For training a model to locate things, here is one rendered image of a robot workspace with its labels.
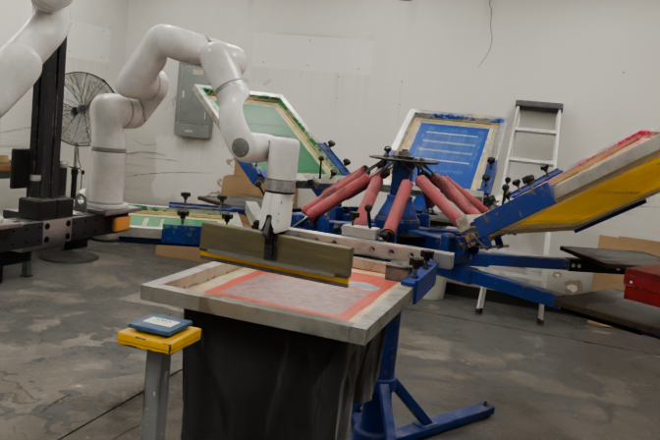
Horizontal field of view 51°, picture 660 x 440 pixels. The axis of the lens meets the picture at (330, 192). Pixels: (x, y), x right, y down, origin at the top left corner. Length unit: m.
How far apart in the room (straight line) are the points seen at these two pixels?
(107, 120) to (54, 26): 0.37
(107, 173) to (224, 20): 5.18
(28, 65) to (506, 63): 5.05
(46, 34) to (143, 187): 5.84
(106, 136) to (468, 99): 4.61
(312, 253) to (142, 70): 0.67
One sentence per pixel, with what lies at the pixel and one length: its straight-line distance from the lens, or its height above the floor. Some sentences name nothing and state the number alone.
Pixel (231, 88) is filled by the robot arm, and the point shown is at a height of 1.49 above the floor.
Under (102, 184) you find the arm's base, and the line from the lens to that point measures 2.01.
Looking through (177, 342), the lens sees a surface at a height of 0.95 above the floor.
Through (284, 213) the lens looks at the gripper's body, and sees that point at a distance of 1.72.
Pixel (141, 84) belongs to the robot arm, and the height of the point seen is 1.48.
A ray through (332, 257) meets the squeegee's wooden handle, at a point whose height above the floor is 1.11.
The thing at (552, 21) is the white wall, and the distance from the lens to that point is 6.27.
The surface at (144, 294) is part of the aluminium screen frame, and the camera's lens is 1.80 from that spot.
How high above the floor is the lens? 1.44
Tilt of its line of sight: 6 degrees down
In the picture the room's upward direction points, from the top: 6 degrees clockwise
